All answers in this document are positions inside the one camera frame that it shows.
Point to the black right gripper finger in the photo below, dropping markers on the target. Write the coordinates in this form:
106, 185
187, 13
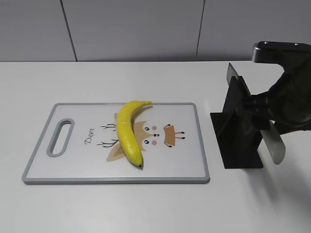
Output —
256, 104
258, 123

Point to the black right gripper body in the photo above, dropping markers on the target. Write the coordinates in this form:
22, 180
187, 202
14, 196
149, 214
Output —
289, 100

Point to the yellow plastic banana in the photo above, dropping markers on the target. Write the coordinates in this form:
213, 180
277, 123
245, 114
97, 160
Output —
125, 131

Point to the black knife stand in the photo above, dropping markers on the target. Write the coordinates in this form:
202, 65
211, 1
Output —
237, 139

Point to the grey-rimmed deer cutting board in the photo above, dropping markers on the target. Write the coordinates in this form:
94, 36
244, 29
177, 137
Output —
79, 145

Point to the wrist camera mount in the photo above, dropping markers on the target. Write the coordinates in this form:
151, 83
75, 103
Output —
281, 53

